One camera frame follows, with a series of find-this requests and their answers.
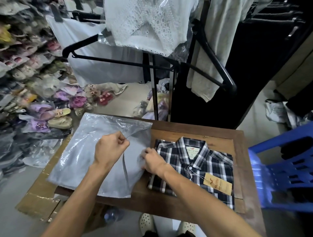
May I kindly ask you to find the folded plaid shirt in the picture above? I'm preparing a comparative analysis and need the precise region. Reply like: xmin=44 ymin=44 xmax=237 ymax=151
xmin=147 ymin=137 xmax=235 ymax=211

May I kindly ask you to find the blue plastic chair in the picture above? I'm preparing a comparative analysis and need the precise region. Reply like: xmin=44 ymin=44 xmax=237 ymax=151
xmin=248 ymin=122 xmax=313 ymax=213

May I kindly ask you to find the person's white right clog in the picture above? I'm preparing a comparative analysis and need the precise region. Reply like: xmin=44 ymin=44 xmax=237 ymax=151
xmin=176 ymin=221 xmax=196 ymax=236

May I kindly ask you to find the person's left forearm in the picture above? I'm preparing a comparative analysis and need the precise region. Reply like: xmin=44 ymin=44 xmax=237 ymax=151
xmin=41 ymin=162 xmax=110 ymax=237

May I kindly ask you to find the clear plastic bag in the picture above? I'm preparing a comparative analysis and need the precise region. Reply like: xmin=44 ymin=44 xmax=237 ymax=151
xmin=46 ymin=112 xmax=153 ymax=199

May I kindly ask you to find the purple flower shoe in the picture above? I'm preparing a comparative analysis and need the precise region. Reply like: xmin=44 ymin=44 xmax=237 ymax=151
xmin=69 ymin=95 xmax=88 ymax=109

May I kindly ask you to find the row of black hanging garments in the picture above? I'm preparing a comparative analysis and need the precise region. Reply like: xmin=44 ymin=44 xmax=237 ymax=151
xmin=170 ymin=0 xmax=313 ymax=130

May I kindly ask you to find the clear water bottle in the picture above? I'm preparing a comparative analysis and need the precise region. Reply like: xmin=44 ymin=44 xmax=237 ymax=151
xmin=104 ymin=207 xmax=124 ymax=224

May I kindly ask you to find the pile of bagged shoes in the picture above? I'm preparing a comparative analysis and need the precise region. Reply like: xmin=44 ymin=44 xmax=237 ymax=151
xmin=0 ymin=0 xmax=75 ymax=172

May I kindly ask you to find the pair of pink sandals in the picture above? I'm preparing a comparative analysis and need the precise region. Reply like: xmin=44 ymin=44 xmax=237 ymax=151
xmin=97 ymin=91 xmax=114 ymax=106

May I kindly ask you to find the white lace garment in plastic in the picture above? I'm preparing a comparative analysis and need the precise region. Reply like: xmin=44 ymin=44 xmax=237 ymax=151
xmin=104 ymin=0 xmax=199 ymax=57

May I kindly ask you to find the beige knit garment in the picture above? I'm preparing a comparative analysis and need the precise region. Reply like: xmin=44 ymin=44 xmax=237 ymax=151
xmin=186 ymin=0 xmax=254 ymax=103

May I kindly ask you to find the white bagged garment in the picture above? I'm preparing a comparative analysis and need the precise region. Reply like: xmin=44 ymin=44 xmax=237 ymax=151
xmin=46 ymin=15 xmax=148 ymax=89

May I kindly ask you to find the heap of bagged clothes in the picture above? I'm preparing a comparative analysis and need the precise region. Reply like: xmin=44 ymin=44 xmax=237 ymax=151
xmin=133 ymin=79 xmax=171 ymax=121

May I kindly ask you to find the flattened taped cardboard box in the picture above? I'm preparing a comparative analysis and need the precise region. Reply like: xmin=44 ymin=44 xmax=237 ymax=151
xmin=15 ymin=134 xmax=74 ymax=223

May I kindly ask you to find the tan cardboard hang tag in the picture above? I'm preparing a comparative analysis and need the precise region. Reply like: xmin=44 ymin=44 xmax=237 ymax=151
xmin=203 ymin=173 xmax=233 ymax=196

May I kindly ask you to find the metal rack pole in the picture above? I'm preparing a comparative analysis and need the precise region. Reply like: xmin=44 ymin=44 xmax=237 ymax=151
xmin=148 ymin=53 xmax=159 ymax=121
xmin=167 ymin=68 xmax=177 ymax=122

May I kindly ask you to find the person's right hand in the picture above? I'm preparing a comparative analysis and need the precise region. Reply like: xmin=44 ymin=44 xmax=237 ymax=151
xmin=141 ymin=147 xmax=170 ymax=177

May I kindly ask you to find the person's white left clog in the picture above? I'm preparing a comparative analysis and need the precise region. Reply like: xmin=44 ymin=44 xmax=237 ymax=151
xmin=139 ymin=213 xmax=157 ymax=236

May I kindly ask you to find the person's white clog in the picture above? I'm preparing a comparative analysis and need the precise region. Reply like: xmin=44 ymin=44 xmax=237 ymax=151
xmin=176 ymin=221 xmax=196 ymax=236
xmin=139 ymin=213 xmax=157 ymax=236

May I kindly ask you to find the person's right forearm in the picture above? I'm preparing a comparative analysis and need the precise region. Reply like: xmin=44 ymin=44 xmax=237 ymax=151
xmin=156 ymin=163 xmax=262 ymax=237

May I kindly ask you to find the person's left hand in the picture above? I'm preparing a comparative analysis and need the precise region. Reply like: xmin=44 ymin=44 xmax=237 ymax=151
xmin=94 ymin=131 xmax=130 ymax=169

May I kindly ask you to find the black clothes hanger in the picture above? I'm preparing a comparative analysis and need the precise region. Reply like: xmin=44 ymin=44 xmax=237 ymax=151
xmin=186 ymin=19 xmax=238 ymax=95
xmin=62 ymin=34 xmax=180 ymax=72

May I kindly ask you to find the beige slipper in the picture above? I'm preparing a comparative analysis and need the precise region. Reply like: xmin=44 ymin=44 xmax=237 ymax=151
xmin=47 ymin=116 xmax=73 ymax=129

